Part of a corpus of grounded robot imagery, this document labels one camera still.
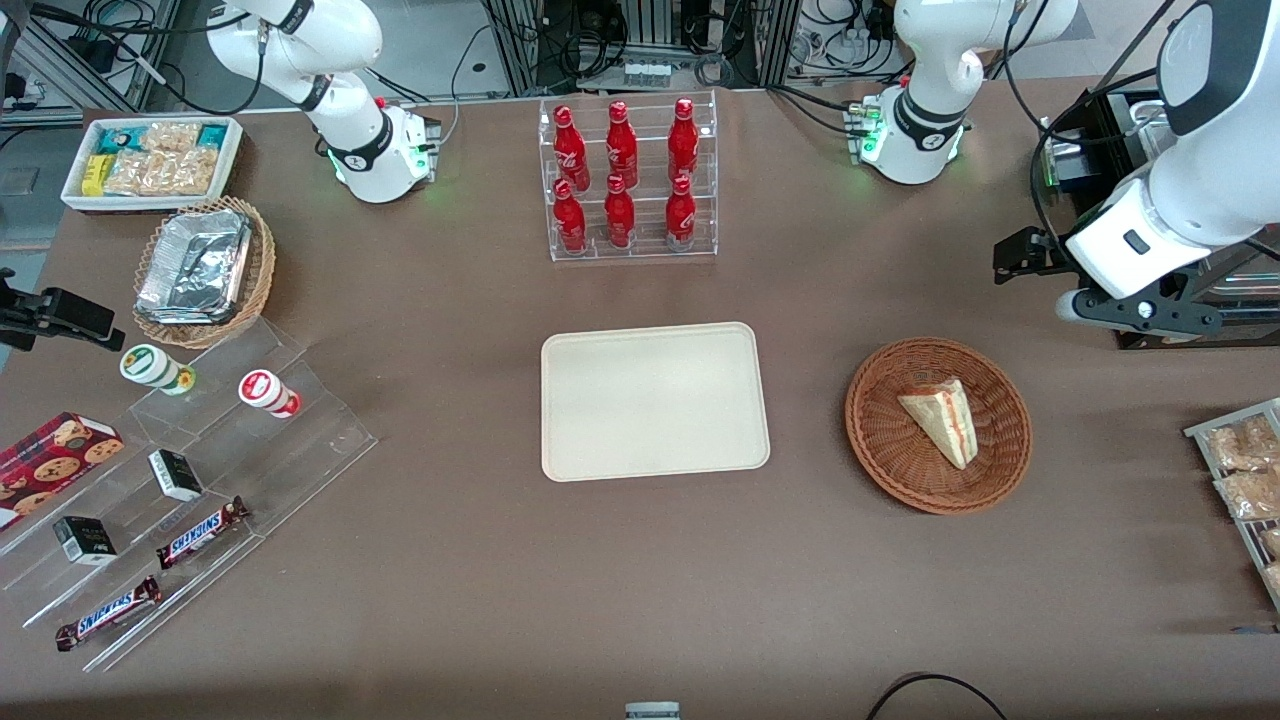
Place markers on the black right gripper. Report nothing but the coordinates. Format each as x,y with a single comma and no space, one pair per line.
55,312

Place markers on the white rectangular snack bin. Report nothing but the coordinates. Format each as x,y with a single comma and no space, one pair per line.
232,160

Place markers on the yellow snack packet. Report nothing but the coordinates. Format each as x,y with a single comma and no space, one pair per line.
95,175

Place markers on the red tartan cookie box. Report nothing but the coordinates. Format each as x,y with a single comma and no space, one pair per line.
55,460

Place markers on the clear acrylic bottle rack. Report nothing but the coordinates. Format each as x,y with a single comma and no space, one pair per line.
700,215

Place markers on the wrapped triangle sandwich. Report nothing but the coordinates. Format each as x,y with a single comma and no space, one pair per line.
945,420

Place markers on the cream plastic tray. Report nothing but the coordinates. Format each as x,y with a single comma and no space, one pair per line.
655,402

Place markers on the brown round wicker basket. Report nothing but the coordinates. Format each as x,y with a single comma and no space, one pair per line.
885,440

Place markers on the small black carton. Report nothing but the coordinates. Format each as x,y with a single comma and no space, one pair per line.
175,476
85,541

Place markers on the light oval wicker basket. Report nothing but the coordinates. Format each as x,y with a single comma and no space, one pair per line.
262,262

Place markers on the aluminium profile frame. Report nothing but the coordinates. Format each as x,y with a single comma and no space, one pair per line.
70,60

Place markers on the teal snack packet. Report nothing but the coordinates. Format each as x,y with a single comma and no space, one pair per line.
115,140
213,135

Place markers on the clear biscuit bag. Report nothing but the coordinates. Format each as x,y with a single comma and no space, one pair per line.
1250,495
1240,445

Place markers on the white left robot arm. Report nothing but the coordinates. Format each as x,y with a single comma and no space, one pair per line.
930,60

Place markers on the silver foil pouch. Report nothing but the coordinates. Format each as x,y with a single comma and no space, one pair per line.
195,265

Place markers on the clear acrylic stepped shelf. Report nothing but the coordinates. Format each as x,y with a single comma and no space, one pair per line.
300,440

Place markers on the red cola bottle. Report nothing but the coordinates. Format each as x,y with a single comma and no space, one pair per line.
619,218
683,142
570,150
680,215
569,222
621,148

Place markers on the small grey device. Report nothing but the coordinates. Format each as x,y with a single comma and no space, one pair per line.
652,711

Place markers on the Snickers chocolate bar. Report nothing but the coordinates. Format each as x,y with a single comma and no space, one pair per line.
203,533
108,613

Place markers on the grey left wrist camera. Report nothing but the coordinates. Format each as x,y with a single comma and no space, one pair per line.
1070,306

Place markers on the tray of packaged crackers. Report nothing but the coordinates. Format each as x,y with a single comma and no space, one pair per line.
1200,432

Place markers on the green lid yogurt cup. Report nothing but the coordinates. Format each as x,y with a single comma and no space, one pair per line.
145,365

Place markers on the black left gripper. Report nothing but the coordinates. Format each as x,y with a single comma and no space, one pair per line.
1047,257

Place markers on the red lid yogurt cup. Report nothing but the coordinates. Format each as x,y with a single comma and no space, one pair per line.
262,388

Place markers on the clear cracker bag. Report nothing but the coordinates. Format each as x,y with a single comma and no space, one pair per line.
138,174
170,137
192,172

